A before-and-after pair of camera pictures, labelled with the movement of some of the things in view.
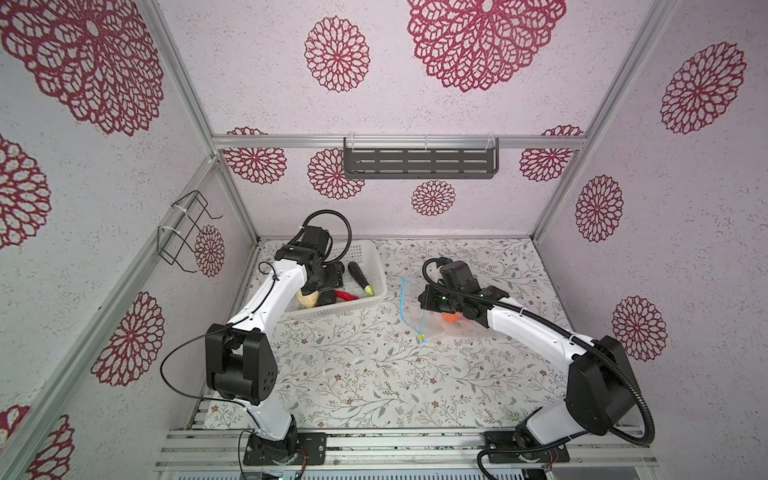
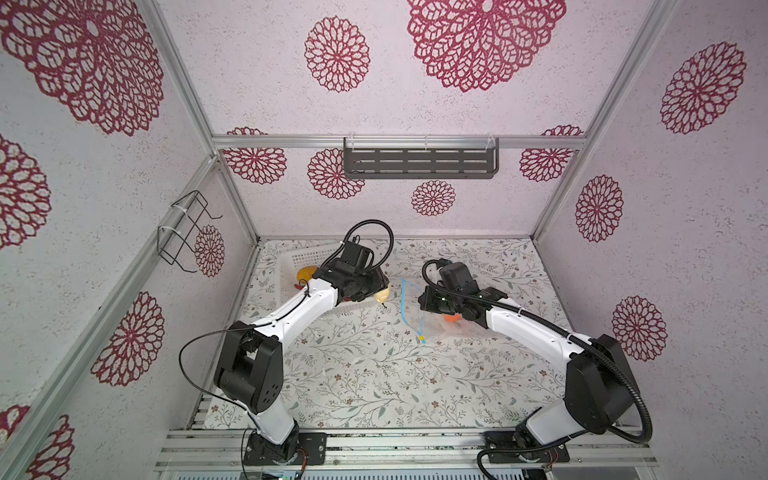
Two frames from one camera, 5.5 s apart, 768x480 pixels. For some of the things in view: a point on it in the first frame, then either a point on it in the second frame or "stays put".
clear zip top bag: x=429 y=322 stays put
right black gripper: x=428 y=299 stays put
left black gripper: x=334 y=279 → x=379 y=281
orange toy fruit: x=450 y=318 stays put
